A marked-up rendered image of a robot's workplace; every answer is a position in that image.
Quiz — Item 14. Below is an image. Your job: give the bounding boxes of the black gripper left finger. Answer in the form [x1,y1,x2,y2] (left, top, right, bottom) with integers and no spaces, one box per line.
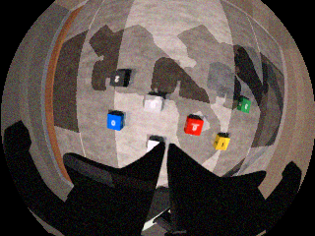
[63,142,165,232]

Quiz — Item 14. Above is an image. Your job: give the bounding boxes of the red block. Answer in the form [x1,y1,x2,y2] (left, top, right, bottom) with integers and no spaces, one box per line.
[184,115,204,135]

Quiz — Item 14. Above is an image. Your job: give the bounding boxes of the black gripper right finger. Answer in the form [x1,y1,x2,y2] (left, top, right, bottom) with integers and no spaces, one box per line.
[166,143,267,233]

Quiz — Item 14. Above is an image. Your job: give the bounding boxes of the yellow block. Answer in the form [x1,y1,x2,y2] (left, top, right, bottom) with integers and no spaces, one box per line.
[214,134,229,150]

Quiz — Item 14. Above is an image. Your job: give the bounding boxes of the blue block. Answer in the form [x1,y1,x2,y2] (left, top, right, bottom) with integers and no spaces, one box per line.
[106,113,125,131]

